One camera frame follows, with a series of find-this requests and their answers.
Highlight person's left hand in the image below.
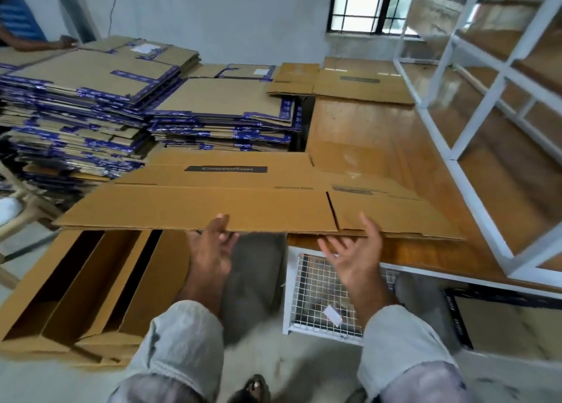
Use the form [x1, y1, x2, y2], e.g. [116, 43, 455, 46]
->
[187, 214, 240, 307]

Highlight person's right hand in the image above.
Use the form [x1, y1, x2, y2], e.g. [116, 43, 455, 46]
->
[318, 212, 385, 294]

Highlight assembled boxes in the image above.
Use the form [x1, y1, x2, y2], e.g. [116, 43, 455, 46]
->
[0, 230, 193, 366]

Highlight person's right forearm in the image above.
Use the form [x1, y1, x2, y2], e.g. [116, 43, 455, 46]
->
[347, 275, 400, 329]

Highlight person's left forearm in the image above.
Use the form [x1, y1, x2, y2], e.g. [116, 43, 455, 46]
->
[176, 279, 228, 319]

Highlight person's light grey shirt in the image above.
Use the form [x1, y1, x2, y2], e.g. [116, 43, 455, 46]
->
[109, 300, 479, 403]

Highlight person's dark shoe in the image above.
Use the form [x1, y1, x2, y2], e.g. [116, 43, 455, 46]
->
[230, 374, 272, 403]

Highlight white paper tag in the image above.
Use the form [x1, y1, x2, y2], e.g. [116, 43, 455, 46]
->
[321, 304, 344, 327]

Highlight wooden table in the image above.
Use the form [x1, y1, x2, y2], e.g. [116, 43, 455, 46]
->
[285, 58, 562, 347]

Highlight beige plastic chair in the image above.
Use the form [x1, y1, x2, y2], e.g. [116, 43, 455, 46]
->
[0, 157, 64, 291]

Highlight white metal shelf rack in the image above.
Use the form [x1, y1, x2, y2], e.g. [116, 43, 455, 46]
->
[392, 0, 562, 287]

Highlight black framed window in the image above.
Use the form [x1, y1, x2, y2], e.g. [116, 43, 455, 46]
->
[327, 0, 528, 38]

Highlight white wire mesh cage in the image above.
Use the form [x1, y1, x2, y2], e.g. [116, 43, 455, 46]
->
[283, 247, 402, 343]

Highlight thin wall cable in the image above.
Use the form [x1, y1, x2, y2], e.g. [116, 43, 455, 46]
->
[106, 0, 121, 36]

